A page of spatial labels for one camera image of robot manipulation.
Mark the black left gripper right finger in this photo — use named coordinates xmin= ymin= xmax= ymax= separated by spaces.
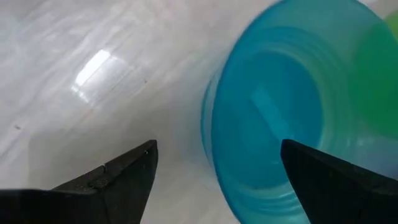
xmin=280 ymin=139 xmax=398 ymax=224

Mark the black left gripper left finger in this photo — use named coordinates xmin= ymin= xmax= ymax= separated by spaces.
xmin=0 ymin=139 xmax=159 ymax=224

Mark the small translucent cyan bowl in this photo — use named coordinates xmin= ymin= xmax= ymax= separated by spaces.
xmin=200 ymin=0 xmax=398 ymax=224

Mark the small translucent green bowl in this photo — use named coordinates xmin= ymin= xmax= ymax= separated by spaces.
xmin=353 ymin=9 xmax=398 ymax=138

